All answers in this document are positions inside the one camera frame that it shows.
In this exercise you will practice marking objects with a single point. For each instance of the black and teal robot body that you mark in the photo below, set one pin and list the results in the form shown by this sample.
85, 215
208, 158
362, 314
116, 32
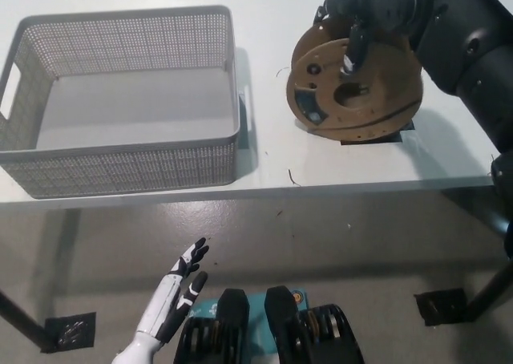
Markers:
276, 328

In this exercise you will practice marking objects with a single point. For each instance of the black table leg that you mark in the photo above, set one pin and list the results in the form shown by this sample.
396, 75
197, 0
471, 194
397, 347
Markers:
491, 292
22, 320

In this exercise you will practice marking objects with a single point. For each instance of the black table frame brace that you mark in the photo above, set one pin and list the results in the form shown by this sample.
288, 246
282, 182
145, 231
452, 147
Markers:
473, 207

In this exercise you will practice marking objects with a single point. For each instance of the grey perforated storage basket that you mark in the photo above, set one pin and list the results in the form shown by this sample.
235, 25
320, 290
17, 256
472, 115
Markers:
120, 99

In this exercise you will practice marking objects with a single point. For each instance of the white and black left hand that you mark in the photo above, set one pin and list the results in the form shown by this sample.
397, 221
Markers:
172, 300

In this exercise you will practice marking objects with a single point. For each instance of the black and white right hand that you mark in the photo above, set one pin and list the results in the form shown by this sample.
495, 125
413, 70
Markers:
390, 3

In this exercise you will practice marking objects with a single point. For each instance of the brown cardboard filament spool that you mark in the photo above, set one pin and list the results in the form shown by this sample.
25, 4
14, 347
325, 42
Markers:
380, 95

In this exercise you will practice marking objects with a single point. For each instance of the black tape patch on table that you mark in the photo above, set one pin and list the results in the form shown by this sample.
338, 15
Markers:
394, 137

